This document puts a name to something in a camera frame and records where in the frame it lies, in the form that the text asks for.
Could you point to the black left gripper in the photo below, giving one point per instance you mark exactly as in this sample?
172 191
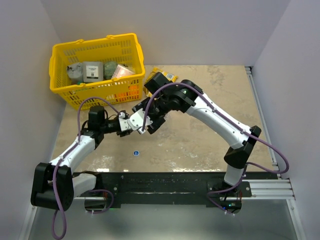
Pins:
122 133

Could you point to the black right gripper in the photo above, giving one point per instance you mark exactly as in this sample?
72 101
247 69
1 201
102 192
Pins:
156 123

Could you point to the blue white bottle cap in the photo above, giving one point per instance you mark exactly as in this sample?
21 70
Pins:
136 153

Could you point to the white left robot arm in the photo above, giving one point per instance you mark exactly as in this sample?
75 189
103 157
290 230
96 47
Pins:
56 177

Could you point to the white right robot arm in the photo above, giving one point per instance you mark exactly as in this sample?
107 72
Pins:
189 98

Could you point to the orange item in basket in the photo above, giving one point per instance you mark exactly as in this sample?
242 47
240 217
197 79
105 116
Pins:
131 94

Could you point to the yellow snack bag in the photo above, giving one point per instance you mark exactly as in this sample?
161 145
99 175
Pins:
170 76

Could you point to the pink packet in basket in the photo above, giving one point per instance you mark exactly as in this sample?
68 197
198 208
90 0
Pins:
122 71

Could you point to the yellow plastic shopping basket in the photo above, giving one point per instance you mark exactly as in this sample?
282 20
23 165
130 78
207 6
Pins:
122 48

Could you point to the green round item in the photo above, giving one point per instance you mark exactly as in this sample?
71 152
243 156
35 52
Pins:
108 69

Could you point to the grey box with label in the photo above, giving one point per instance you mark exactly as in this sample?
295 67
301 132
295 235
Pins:
93 71

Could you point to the grey pouch in basket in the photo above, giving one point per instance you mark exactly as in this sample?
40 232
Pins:
75 73

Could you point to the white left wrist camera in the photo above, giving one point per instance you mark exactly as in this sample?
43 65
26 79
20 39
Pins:
123 119

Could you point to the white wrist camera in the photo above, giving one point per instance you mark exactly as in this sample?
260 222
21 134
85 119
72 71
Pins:
123 119
136 121

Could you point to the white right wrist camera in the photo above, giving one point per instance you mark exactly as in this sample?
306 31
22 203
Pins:
136 121

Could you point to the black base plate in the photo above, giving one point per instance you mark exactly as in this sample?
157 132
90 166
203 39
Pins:
164 188

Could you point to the aluminium rail frame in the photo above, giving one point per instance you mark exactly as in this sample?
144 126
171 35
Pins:
263 187

